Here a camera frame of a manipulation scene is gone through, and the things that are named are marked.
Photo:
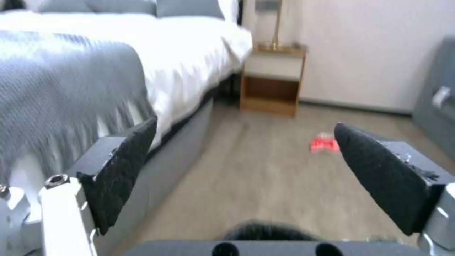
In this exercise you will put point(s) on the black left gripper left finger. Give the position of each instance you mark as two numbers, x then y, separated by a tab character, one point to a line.
117	176

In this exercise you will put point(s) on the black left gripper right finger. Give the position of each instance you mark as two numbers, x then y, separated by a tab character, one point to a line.
384	181

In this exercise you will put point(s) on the red crumpled plastic wrapper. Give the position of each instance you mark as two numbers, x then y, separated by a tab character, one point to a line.
324	145

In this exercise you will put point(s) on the grey knitted blanket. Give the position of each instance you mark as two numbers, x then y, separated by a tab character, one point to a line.
60	93

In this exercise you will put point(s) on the grey upholstered armchair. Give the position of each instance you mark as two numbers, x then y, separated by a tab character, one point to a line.
435	82

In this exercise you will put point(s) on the bed with white duvet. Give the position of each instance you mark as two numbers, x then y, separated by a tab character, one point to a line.
177	69

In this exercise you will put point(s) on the wooden bedside table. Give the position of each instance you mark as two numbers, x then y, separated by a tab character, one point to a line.
272	80

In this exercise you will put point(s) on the grey pillow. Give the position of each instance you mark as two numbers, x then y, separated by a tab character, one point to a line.
192	6
96	5

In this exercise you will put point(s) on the brass table lamp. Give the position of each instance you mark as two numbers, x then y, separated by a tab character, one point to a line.
275	26

